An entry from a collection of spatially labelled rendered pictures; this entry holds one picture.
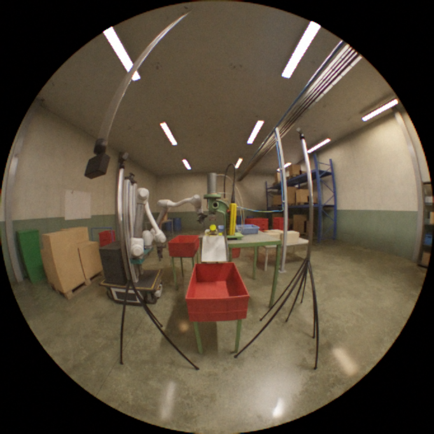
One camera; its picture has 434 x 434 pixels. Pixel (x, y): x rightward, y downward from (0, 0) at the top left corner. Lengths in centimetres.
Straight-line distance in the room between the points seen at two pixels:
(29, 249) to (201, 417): 368
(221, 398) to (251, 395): 21
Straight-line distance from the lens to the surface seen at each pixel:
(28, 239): 375
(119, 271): 203
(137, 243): 153
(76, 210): 519
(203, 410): 130
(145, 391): 142
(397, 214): 531
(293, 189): 782
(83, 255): 290
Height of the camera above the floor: 129
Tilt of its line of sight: 3 degrees down
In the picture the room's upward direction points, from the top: 1 degrees counter-clockwise
